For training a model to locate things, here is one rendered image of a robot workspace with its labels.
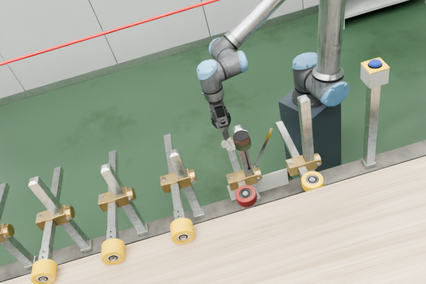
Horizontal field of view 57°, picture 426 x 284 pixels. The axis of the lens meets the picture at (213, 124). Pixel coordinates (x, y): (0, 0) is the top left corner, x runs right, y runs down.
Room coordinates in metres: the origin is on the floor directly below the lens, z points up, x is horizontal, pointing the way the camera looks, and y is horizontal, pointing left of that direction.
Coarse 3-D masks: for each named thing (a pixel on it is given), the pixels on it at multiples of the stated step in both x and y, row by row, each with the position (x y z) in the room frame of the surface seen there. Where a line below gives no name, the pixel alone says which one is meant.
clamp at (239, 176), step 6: (258, 168) 1.05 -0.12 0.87; (228, 174) 1.06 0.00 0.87; (234, 174) 1.06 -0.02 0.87; (240, 174) 1.05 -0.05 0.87; (258, 174) 1.03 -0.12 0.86; (228, 180) 1.04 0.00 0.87; (234, 180) 1.03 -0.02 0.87; (240, 180) 1.02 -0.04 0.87; (246, 180) 1.02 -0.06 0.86; (252, 180) 1.02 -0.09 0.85; (258, 180) 1.01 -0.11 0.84; (234, 186) 1.02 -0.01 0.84
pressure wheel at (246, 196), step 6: (240, 186) 0.96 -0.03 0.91; (246, 186) 0.95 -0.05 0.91; (240, 192) 0.93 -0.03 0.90; (246, 192) 0.92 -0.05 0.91; (252, 192) 0.91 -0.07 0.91; (240, 198) 0.90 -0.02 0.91; (246, 198) 0.90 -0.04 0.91; (252, 198) 0.89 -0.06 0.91; (240, 204) 0.89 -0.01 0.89; (246, 204) 0.88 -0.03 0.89; (252, 204) 0.88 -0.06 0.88
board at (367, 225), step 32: (416, 160) 0.85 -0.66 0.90; (320, 192) 0.83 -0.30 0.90; (352, 192) 0.80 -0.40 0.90; (384, 192) 0.76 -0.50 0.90; (416, 192) 0.72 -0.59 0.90; (224, 224) 0.82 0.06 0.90; (256, 224) 0.78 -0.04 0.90; (288, 224) 0.75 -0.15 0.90; (320, 224) 0.71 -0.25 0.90; (352, 224) 0.68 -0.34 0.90; (384, 224) 0.65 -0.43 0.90; (416, 224) 0.61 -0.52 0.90; (96, 256) 0.85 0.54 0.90; (128, 256) 0.81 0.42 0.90; (160, 256) 0.77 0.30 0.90; (192, 256) 0.73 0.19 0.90; (224, 256) 0.70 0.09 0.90; (256, 256) 0.67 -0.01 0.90; (288, 256) 0.64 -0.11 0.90; (320, 256) 0.61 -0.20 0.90; (352, 256) 0.58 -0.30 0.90; (384, 256) 0.55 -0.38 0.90; (416, 256) 0.52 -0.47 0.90
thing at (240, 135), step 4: (236, 132) 1.02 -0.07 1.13; (240, 132) 1.01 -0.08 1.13; (244, 132) 1.00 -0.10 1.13; (236, 136) 1.00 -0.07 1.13; (240, 136) 0.99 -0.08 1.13; (244, 136) 0.99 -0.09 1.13; (236, 140) 0.98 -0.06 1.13; (240, 140) 0.97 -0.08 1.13; (244, 140) 0.97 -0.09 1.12; (244, 152) 0.99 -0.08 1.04; (248, 164) 1.02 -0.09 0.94; (248, 168) 1.02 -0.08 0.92
